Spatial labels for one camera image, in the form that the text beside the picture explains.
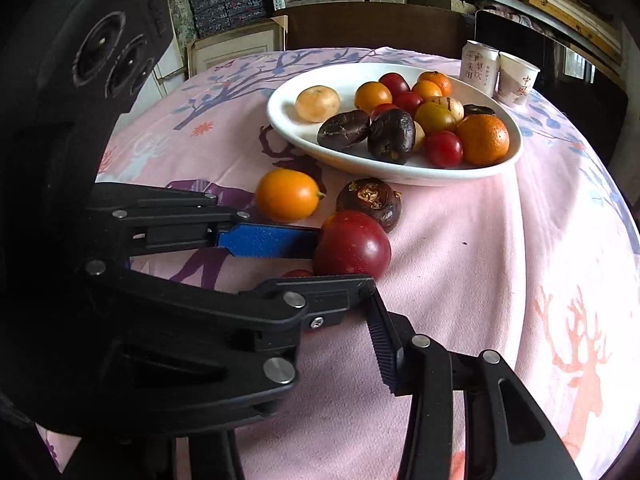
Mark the beige cardboard box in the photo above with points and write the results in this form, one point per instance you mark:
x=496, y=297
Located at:
x=232, y=47

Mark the brown board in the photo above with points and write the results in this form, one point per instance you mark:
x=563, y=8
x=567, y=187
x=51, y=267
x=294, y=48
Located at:
x=375, y=27

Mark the pink deer print tablecloth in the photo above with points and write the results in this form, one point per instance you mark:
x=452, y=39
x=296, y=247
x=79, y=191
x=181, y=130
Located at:
x=500, y=260

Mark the stack of blue patterned boxes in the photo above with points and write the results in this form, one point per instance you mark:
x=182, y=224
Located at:
x=227, y=5

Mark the white drink can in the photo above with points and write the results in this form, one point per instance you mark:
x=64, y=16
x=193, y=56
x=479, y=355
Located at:
x=477, y=65

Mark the small orange kumquat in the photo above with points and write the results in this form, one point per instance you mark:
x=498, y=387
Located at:
x=425, y=92
x=436, y=80

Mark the large orange-yellow tomato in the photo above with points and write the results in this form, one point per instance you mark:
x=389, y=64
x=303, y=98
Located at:
x=287, y=195

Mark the large orange mandarin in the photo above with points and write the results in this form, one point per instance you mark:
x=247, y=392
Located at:
x=482, y=139

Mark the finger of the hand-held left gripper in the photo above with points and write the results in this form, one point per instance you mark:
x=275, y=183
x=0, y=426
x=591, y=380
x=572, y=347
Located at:
x=270, y=242
x=330, y=290

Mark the white plate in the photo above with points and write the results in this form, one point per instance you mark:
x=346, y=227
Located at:
x=297, y=132

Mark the dark glossy cabinet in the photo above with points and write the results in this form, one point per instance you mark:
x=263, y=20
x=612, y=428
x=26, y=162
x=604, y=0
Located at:
x=560, y=55

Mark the pale yellow round fruit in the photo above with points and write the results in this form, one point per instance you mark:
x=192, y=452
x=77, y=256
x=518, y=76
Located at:
x=317, y=103
x=451, y=106

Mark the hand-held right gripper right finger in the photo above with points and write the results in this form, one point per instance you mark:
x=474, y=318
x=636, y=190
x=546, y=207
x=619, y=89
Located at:
x=385, y=355

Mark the white paper cup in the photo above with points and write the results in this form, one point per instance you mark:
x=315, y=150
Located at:
x=517, y=77

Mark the small tan longan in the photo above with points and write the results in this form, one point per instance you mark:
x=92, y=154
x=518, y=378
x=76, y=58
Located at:
x=419, y=136

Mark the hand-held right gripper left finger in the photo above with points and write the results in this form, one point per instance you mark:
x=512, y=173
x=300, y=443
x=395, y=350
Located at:
x=215, y=460

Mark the dark wrinkled date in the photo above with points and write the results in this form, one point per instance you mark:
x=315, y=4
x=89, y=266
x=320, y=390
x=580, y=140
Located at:
x=479, y=109

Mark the dark red plum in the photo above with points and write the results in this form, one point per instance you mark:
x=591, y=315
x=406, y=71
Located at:
x=352, y=247

